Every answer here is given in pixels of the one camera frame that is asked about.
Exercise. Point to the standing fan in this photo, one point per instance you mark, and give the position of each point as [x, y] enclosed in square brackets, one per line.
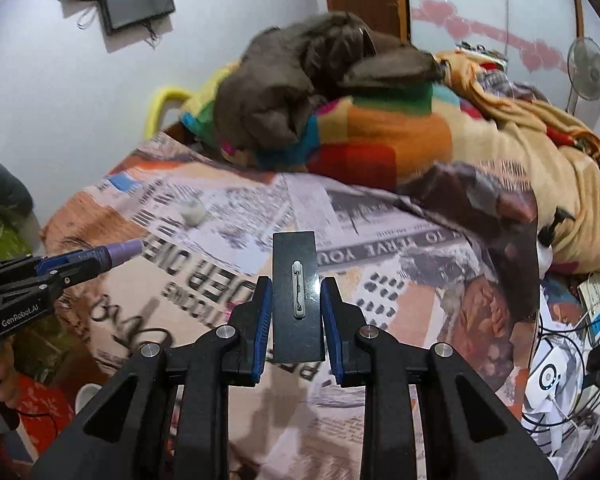
[587, 67]

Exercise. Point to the white power strip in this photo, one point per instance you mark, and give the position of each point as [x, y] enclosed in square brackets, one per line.
[597, 290]

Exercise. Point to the purple tube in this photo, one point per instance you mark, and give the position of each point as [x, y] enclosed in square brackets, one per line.
[125, 252]

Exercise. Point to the mirror with pink stickers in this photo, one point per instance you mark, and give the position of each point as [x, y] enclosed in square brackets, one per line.
[490, 10]

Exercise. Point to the newspaper-print bedsheet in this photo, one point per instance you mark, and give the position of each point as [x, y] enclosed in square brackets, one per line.
[380, 270]

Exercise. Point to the white clip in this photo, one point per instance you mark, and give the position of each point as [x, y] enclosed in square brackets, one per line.
[298, 290]

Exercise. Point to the white pump bottle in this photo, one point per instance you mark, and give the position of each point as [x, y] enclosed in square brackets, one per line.
[547, 252]

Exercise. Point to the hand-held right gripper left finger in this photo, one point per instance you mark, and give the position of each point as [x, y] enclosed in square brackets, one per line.
[262, 330]

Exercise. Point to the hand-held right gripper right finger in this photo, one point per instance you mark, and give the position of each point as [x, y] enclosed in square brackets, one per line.
[331, 340]

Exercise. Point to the person's left hand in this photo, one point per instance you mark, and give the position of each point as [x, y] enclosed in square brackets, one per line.
[7, 372]

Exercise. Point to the black rectangular plate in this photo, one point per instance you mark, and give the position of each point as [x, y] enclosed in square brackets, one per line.
[297, 340]

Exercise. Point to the dark grey cloth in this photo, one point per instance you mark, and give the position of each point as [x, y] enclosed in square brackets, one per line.
[5, 185]

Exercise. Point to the black wall box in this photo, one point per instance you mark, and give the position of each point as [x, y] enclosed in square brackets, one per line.
[137, 2]

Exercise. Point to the grey-brown jacket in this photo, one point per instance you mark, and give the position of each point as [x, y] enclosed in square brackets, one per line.
[290, 80]

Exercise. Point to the small white cap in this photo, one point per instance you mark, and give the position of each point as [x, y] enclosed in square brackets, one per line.
[192, 212]

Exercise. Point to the multicolour checked blanket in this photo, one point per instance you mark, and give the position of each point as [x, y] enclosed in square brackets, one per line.
[390, 140]

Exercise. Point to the yellow plastic chair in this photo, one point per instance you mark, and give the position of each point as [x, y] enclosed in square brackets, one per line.
[162, 102]

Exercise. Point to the beige orange blanket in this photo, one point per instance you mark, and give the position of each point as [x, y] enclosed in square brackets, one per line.
[545, 160]

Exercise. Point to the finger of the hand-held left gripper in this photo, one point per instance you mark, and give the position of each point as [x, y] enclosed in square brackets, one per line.
[75, 276]
[62, 261]

